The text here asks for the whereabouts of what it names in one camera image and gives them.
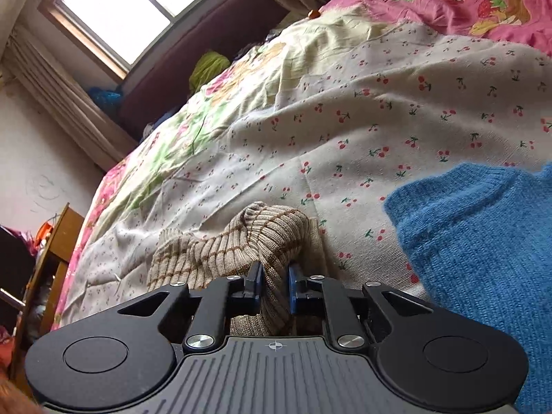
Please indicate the orange brown cloth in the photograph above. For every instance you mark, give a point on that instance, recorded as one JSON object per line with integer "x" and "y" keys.
{"x": 11, "y": 396}

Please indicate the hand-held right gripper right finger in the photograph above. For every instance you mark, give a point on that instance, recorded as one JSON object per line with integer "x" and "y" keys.
{"x": 293, "y": 289}

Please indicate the red orange cloth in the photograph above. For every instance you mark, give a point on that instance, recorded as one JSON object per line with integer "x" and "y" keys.
{"x": 6, "y": 345}

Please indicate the maroon padded headboard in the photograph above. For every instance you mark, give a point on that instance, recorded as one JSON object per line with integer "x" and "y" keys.
{"x": 172, "y": 51}

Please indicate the orange tray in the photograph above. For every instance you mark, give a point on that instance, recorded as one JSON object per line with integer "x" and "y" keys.
{"x": 45, "y": 232}

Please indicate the bright blue cloth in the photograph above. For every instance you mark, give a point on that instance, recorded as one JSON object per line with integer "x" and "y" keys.
{"x": 105, "y": 99}

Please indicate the beige striped knit sweater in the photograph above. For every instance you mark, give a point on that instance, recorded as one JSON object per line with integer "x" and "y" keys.
{"x": 267, "y": 233}

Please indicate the beige curtain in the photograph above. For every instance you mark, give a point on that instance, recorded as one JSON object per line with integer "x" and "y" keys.
{"x": 56, "y": 95}

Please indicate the pink floral bedspread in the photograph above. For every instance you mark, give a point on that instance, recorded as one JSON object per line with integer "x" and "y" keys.
{"x": 431, "y": 0}

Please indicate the blue knit sweater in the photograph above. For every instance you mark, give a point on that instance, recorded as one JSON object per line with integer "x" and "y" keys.
{"x": 474, "y": 246}

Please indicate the cream cherry print sheet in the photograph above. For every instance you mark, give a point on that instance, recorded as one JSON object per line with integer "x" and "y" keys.
{"x": 345, "y": 108}

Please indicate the wooden desk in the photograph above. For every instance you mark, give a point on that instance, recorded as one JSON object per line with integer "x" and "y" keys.
{"x": 64, "y": 233}

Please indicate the small orange object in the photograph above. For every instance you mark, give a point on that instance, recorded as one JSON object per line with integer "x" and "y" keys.
{"x": 313, "y": 13}

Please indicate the black monitor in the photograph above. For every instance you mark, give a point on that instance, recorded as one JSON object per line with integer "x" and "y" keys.
{"x": 15, "y": 263}

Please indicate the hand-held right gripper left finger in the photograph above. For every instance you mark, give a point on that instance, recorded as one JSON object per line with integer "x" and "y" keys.
{"x": 257, "y": 287}

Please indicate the window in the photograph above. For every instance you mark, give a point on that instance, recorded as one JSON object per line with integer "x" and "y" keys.
{"x": 129, "y": 8}

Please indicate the green cloth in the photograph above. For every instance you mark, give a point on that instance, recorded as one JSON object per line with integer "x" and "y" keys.
{"x": 209, "y": 69}

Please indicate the dark blue cloth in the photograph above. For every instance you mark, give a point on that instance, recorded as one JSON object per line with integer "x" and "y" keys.
{"x": 166, "y": 116}

